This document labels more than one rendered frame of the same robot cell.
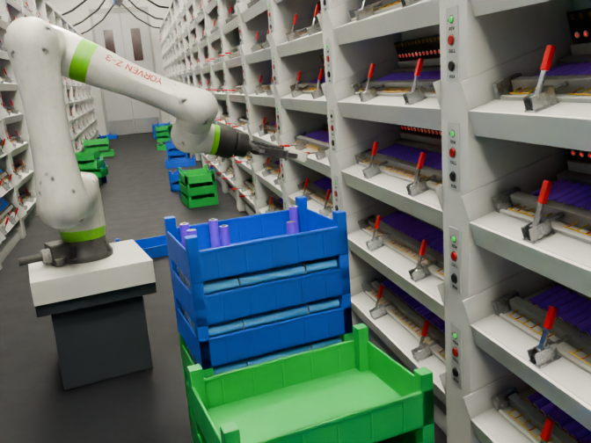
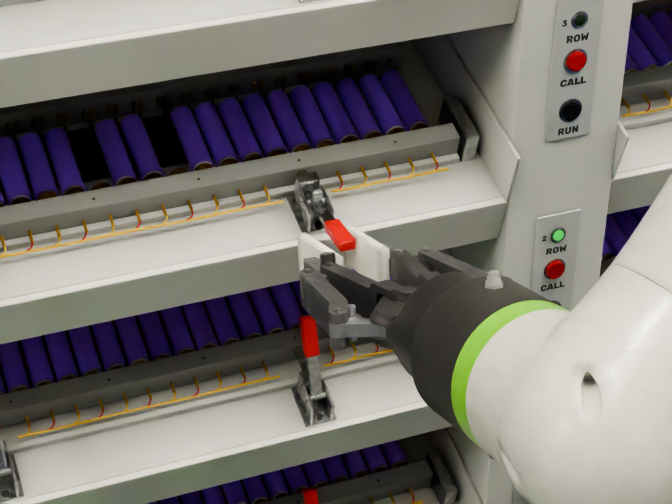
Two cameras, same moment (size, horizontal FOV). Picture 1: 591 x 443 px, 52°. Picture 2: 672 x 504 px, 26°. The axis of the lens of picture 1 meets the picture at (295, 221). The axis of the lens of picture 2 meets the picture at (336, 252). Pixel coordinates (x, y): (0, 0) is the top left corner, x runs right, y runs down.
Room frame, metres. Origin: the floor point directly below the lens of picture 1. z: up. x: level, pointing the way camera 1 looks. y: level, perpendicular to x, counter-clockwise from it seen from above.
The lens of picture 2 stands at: (2.06, 0.86, 1.15)
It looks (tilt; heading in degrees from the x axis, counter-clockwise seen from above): 34 degrees down; 263
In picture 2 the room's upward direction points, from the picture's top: straight up
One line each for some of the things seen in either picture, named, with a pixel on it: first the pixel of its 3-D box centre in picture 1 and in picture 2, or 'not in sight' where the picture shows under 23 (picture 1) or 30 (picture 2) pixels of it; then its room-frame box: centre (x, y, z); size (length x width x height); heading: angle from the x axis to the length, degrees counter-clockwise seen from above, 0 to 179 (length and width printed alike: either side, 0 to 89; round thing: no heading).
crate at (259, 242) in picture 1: (253, 234); not in sight; (1.12, 0.08, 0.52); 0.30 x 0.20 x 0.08; 112
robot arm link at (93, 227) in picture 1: (77, 206); not in sight; (1.70, 0.62, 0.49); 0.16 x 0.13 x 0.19; 7
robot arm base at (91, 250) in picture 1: (66, 250); not in sight; (1.68, 0.66, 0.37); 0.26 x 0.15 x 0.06; 124
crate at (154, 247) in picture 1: (149, 245); not in sight; (2.93, 0.74, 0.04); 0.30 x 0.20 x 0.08; 113
